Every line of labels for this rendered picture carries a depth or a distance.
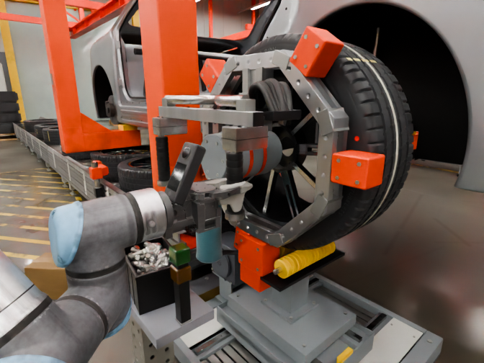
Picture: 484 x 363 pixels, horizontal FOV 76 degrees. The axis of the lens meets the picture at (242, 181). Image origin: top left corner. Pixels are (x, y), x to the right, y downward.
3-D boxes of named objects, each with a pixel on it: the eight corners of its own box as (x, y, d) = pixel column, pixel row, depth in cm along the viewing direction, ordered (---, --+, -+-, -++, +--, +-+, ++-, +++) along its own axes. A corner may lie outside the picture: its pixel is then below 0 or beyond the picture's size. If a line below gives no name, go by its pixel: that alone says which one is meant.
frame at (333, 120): (337, 263, 83) (357, 43, 68) (322, 271, 79) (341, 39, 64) (217, 208, 123) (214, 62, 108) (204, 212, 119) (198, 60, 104)
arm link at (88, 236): (50, 259, 51) (39, 201, 48) (126, 237, 58) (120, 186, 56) (63, 284, 44) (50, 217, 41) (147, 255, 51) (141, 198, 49)
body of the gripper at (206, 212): (203, 215, 68) (151, 230, 61) (202, 177, 66) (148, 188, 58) (224, 226, 62) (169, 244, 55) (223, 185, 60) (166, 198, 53)
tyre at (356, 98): (238, 155, 148) (335, 266, 115) (196, 161, 133) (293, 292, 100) (299, 8, 108) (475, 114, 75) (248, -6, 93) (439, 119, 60)
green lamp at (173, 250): (191, 261, 75) (191, 247, 74) (176, 267, 73) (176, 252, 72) (183, 256, 78) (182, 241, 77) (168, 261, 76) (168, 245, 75)
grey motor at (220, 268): (297, 283, 159) (300, 220, 149) (232, 320, 133) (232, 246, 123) (271, 269, 172) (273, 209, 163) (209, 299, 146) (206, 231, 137)
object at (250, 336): (372, 351, 117) (374, 329, 114) (312, 411, 94) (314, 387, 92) (276, 289, 153) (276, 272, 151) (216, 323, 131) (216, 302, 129)
